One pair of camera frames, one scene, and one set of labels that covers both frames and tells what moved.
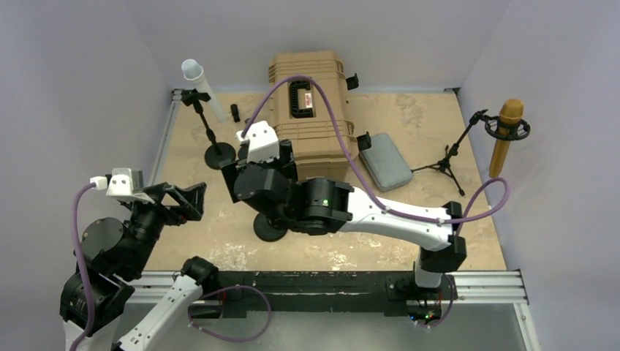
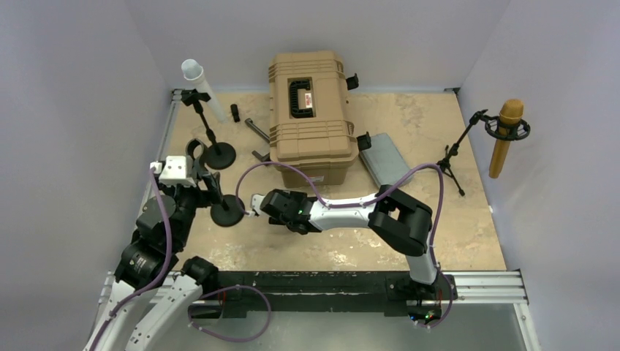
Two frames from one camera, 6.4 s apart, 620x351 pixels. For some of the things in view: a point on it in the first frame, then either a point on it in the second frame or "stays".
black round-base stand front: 265,230 → 227,210
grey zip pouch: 385,164 stays
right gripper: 284,165 → 296,195
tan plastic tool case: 302,115 stays
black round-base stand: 217,153 stays
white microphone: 194,72 stays
